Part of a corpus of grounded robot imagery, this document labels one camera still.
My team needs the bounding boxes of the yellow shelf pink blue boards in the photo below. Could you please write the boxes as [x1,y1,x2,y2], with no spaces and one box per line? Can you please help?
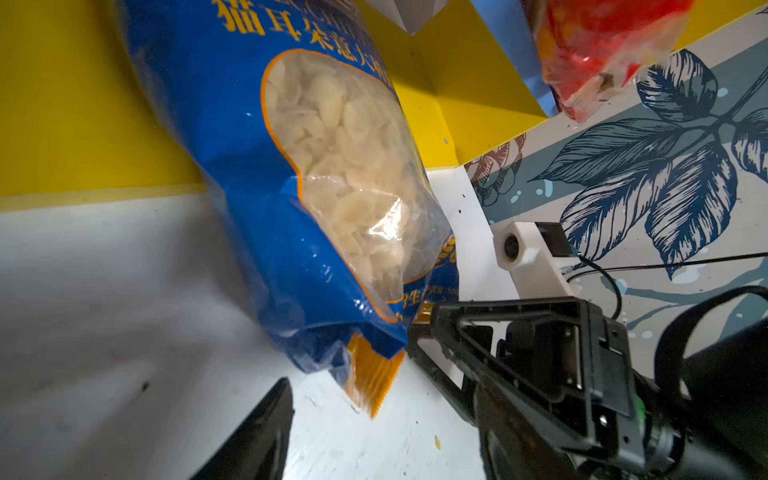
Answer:
[0,0,763,212]

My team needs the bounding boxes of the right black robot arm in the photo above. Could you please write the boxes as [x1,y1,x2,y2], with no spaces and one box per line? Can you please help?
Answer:
[408,286,767,479]

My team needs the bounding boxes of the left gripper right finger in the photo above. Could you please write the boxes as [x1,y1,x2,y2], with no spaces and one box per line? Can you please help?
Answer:
[474,380,576,480]

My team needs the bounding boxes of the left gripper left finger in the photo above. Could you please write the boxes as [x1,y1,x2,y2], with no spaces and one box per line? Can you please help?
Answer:
[192,377,294,480]

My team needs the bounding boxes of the red macaroni bag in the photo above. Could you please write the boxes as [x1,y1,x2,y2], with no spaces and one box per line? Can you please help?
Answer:
[522,0,694,122]

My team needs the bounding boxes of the blue macaroni bag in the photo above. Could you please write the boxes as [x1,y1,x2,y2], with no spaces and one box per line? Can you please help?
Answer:
[111,1,459,415]

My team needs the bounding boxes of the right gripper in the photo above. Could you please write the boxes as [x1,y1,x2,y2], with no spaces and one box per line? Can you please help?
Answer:
[407,297,649,474]

